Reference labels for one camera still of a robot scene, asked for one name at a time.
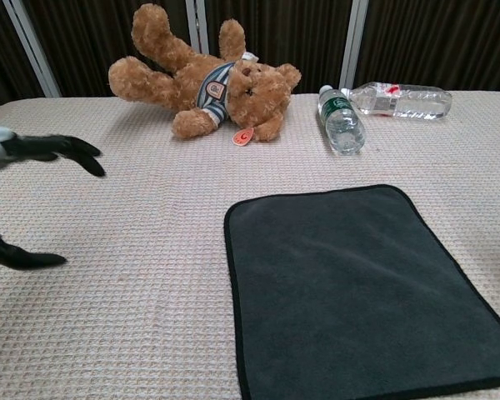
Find green label water bottle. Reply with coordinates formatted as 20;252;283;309
317;84;367;157

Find dark grey cloth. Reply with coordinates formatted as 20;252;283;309
223;183;500;400

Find brown teddy bear striped shirt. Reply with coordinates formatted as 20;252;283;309
107;2;303;143

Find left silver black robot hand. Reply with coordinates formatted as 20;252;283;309
0;127;108;272

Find dark pleated curtain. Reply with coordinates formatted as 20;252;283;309
0;0;500;113

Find beige woven tablecloth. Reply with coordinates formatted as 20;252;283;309
0;89;500;400

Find red label water bottle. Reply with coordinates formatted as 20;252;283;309
340;81;453;123

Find white metal frame post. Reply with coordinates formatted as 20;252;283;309
2;0;62;98
339;0;370;91
185;0;212;55

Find orange hang tag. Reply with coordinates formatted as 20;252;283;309
232;127;255;148

